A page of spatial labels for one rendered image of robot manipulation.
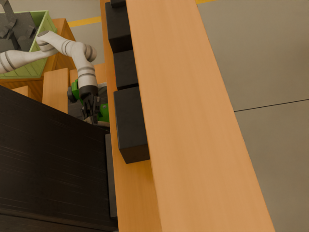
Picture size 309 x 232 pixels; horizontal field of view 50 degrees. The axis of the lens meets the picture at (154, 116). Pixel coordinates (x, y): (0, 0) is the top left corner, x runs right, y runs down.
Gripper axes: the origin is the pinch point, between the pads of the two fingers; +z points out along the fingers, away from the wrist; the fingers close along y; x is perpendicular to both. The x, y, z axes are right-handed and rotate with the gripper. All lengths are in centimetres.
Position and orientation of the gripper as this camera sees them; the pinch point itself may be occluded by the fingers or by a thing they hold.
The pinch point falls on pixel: (92, 122)
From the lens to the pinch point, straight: 129.4
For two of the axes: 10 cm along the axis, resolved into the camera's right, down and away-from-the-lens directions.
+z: 1.7, 9.3, -3.3
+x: 7.7, 0.8, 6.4
